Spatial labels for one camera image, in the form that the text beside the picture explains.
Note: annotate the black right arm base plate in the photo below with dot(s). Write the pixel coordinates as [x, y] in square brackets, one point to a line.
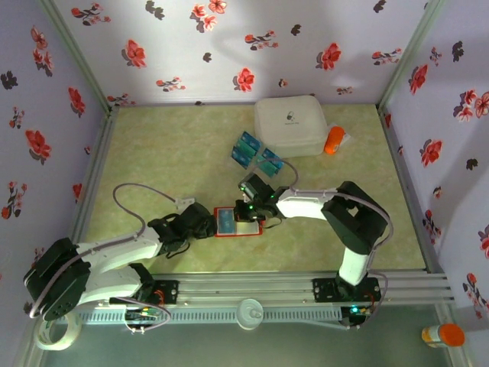
[324, 290]

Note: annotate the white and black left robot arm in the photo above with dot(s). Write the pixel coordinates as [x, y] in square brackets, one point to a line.
[122, 250]

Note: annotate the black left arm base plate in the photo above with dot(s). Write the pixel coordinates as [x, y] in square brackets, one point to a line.
[168, 290]

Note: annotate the green circuit board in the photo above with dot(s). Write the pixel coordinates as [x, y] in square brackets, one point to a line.
[147, 314]

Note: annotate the white paper leaflet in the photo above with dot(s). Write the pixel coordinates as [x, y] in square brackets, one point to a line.
[347, 137]

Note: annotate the white square storage case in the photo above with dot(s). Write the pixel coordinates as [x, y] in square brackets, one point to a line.
[290, 122]

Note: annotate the aluminium frame post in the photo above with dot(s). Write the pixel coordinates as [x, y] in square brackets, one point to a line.
[81, 57]
[409, 57]

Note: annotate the bottle with orange lid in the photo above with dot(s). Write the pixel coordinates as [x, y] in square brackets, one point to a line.
[451, 335]

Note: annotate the aluminium table side rail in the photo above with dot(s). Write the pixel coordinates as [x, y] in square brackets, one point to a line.
[407, 191]
[96, 172]

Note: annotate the teal VIP card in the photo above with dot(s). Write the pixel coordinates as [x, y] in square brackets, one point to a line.
[267, 167]
[245, 147]

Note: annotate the small controller board green light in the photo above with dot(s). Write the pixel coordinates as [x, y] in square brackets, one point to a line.
[355, 310]

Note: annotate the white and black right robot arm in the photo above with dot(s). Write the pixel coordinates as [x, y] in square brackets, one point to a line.
[302, 204]

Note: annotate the clear tape roll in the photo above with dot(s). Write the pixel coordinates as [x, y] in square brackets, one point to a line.
[57, 346]

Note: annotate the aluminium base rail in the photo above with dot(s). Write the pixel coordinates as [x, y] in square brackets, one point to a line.
[244, 286]

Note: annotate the orange pill bottle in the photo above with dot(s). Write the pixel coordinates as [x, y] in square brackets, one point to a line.
[335, 139]

